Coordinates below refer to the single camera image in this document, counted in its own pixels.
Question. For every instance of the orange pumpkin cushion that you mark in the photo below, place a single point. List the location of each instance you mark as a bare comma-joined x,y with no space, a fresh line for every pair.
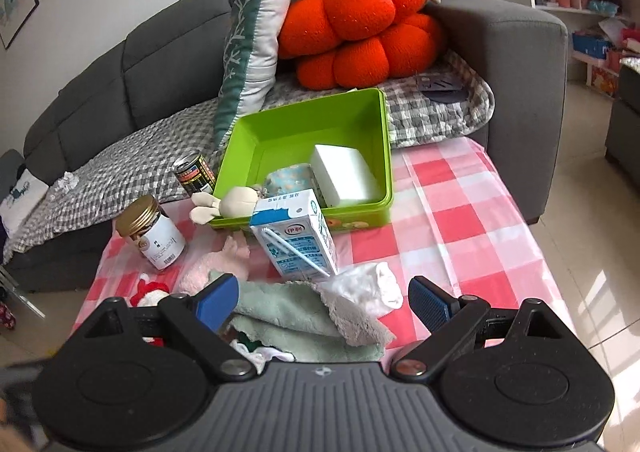
358,43

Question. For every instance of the black drink can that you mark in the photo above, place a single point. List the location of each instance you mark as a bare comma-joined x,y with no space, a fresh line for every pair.
194,174

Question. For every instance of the red white santa plush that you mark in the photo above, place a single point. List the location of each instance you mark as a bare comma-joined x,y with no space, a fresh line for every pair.
148,293

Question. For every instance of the gold lid white jar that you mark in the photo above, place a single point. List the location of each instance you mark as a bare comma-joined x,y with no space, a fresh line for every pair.
145,224

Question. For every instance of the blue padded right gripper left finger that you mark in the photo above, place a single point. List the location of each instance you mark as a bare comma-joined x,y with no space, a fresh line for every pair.
216,302

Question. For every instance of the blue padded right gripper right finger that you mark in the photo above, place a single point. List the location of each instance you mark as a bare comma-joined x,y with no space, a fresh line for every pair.
433,306

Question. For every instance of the lime green plastic bin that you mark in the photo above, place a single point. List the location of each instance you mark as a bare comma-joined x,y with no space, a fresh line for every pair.
344,138

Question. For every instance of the red white checkered tablecloth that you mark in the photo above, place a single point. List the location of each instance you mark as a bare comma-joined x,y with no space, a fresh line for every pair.
453,221

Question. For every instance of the grey checkered sofa blanket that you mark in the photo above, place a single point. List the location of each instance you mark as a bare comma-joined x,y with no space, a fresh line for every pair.
115,164

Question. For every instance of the grey fabric sofa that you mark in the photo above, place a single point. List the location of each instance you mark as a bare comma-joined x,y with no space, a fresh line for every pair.
174,60

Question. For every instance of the white deer print pillow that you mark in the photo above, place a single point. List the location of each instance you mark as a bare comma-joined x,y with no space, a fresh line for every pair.
23,198

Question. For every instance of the pink plush toy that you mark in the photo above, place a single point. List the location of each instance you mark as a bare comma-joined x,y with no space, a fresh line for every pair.
233,258

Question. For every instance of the green grey fluffy towel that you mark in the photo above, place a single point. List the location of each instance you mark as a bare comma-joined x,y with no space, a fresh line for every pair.
293,317

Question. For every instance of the white glove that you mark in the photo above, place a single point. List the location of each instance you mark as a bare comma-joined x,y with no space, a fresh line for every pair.
373,287

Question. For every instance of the light blue patterned cloth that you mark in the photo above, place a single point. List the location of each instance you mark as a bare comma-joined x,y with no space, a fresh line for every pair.
287,180

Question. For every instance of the white sponge block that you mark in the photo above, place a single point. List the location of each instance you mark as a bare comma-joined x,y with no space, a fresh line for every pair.
343,176

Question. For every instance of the beige plush bunny toy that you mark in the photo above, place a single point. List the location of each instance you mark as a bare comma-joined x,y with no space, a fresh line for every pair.
239,202

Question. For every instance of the blue white milk carton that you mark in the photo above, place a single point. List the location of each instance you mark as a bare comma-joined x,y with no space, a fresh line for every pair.
294,235

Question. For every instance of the black hand fan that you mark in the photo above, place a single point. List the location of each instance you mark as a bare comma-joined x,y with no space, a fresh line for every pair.
442,87

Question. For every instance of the crumpled white tissue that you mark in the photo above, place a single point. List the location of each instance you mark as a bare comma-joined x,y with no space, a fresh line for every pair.
66,183

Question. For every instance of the green white leaf pillow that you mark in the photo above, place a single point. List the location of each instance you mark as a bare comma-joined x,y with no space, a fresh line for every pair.
250,61

